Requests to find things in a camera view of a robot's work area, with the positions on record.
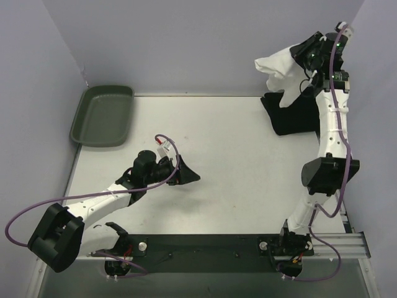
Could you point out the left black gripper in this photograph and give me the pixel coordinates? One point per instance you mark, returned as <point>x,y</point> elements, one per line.
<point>178,169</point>

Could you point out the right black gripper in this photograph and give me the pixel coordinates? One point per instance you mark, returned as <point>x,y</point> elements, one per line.
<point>301,51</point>

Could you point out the white t-shirt with robot print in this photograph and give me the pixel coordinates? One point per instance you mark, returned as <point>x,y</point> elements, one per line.
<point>285,74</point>

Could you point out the black t-shirt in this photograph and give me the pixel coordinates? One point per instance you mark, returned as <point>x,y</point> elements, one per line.
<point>301,116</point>

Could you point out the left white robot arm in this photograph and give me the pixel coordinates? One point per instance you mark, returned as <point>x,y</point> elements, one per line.
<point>66,232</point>

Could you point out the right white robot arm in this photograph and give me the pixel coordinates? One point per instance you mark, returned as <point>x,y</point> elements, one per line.
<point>334,165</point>

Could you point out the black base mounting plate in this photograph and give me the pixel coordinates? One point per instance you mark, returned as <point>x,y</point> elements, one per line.
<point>205,253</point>

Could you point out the dark green plastic tray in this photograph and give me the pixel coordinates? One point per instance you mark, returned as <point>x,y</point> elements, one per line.
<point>103,116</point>

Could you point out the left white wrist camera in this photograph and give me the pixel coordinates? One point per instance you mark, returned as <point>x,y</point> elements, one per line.
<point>164,148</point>

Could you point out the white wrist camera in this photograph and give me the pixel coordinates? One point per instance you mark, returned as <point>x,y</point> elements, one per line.
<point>346,29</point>
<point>164,148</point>

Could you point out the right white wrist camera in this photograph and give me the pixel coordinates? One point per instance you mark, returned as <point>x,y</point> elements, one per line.
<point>346,29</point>

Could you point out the aluminium extrusion rail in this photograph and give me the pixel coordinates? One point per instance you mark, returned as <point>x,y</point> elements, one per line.
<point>349,246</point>

